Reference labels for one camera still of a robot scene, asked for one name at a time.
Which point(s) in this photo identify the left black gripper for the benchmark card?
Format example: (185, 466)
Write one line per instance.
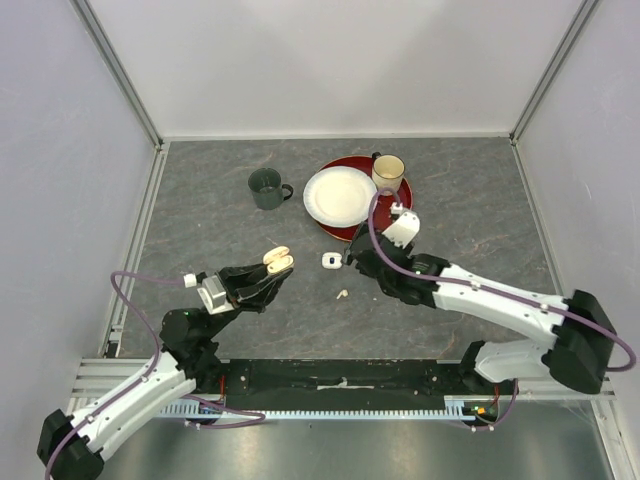
(246, 291)

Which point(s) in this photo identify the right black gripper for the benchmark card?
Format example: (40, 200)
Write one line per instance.
(407, 251)

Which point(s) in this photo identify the white earbud case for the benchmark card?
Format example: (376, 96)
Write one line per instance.
(331, 260)

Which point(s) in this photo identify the pink earbud case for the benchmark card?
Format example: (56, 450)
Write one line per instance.
(278, 260)

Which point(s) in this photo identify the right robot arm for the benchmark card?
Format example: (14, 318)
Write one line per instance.
(567, 339)

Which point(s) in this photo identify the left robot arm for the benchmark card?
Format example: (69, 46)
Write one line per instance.
(76, 446)

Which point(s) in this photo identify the white plate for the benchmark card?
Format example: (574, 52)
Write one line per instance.
(339, 196)

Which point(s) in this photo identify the beige cup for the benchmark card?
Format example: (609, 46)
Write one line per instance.
(387, 172)

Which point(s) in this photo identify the dark green mug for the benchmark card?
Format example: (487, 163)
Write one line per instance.
(267, 189)

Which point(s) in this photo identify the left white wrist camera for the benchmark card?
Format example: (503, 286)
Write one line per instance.
(211, 291)

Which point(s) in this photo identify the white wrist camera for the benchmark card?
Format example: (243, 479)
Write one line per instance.
(404, 227)
(211, 291)

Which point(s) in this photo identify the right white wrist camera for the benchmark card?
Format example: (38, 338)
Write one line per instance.
(404, 227)

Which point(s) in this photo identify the slotted cable duct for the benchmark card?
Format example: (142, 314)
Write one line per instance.
(453, 410)

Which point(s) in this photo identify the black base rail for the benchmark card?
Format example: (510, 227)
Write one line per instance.
(278, 385)

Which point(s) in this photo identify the left rear aluminium post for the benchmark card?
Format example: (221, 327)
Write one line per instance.
(105, 48)

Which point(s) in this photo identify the aluminium post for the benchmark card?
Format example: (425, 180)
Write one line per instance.
(567, 43)
(105, 48)

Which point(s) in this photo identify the front aluminium frame rail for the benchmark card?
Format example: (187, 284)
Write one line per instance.
(97, 376)

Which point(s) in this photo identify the right rear aluminium post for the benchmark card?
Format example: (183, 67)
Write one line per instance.
(567, 43)

